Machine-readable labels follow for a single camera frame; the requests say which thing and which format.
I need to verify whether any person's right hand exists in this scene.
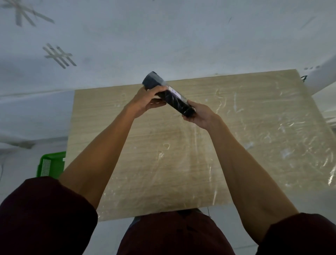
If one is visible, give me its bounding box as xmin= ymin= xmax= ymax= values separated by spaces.
xmin=182 ymin=100 xmax=224 ymax=131

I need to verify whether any black roll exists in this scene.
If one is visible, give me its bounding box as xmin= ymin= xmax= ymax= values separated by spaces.
xmin=142 ymin=71 xmax=196 ymax=118

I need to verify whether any person's left forearm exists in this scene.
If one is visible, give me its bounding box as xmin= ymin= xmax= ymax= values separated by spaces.
xmin=58 ymin=105 xmax=137 ymax=210

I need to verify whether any person's right forearm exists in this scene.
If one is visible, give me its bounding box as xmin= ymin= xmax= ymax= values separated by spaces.
xmin=207 ymin=116 xmax=300 ymax=245

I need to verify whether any white furniture piece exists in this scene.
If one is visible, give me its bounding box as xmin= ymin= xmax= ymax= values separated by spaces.
xmin=299 ymin=55 xmax=336 ymax=97

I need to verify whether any person's left hand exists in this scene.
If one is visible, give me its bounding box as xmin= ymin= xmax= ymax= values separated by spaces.
xmin=125 ymin=85 xmax=168 ymax=119

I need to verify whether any green plastic basket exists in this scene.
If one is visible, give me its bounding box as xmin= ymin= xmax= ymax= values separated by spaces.
xmin=36 ymin=151 xmax=67 ymax=180

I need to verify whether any dark maroon shirt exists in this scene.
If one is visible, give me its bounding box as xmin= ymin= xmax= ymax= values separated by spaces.
xmin=0 ymin=176 xmax=336 ymax=255

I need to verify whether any clear plastic table cover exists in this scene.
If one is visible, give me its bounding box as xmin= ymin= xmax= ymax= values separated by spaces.
xmin=64 ymin=69 xmax=336 ymax=222

